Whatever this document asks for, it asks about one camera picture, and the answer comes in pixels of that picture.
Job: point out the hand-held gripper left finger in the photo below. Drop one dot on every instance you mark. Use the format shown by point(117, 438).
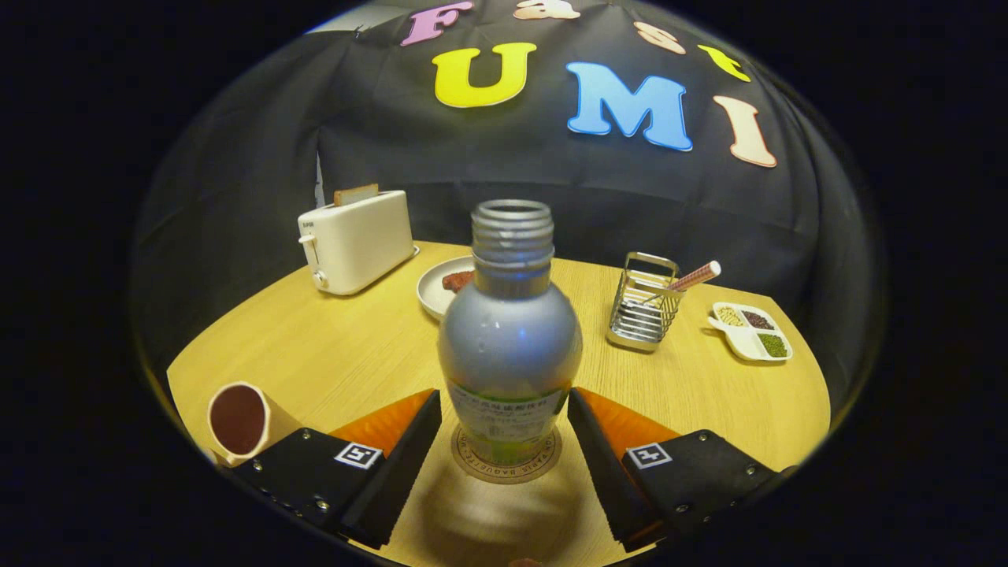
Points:
point(394, 488)

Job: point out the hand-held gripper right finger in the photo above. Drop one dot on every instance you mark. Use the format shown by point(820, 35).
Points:
point(618, 488)

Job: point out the round cork coaster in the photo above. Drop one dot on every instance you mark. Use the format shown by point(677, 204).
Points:
point(508, 472)

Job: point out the silver juice bottle green label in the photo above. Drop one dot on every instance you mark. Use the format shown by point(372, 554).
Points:
point(508, 346)

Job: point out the wooden table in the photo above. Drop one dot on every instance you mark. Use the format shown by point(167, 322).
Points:
point(354, 354)

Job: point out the white round plate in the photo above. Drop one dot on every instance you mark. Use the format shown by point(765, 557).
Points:
point(431, 295)

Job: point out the white divided bean dish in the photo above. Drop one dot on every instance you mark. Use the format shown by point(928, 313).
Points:
point(752, 335)

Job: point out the brown meat slice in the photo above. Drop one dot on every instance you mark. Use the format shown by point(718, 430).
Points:
point(457, 281)

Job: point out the red white striped stick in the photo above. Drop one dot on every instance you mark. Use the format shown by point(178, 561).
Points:
point(697, 276)

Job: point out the white toaster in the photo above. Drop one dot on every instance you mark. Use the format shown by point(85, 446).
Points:
point(362, 244)

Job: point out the toast slice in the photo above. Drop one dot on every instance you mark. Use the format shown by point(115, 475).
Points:
point(356, 194)

